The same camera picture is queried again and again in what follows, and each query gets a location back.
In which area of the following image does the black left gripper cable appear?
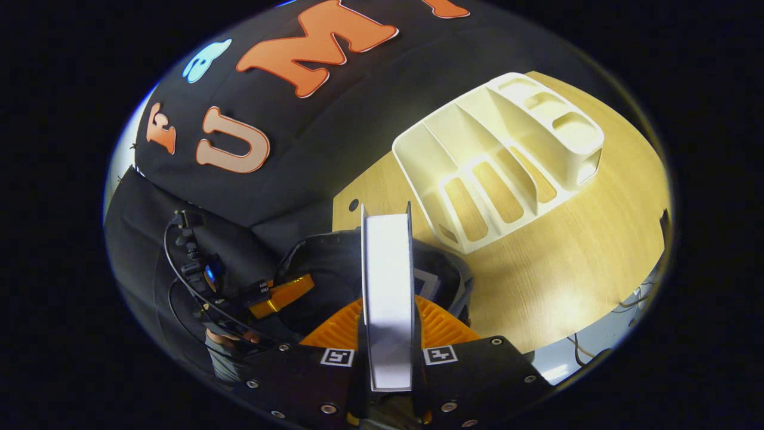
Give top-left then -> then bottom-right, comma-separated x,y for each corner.
163,221 -> 281,350

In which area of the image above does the white bookshelf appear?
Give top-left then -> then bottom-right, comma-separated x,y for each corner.
392,72 -> 605,254

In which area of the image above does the grey schoolbag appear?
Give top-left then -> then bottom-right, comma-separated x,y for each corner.
278,229 -> 476,344

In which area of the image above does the portrait cover book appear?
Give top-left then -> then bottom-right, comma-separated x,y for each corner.
360,201 -> 415,393

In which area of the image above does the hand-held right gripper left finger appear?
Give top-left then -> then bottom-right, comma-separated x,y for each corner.
234,297 -> 365,429

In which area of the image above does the black backdrop cloth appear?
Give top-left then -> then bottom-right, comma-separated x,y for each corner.
104,0 -> 597,383

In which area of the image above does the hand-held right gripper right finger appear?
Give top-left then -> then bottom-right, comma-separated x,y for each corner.
412,294 -> 554,428

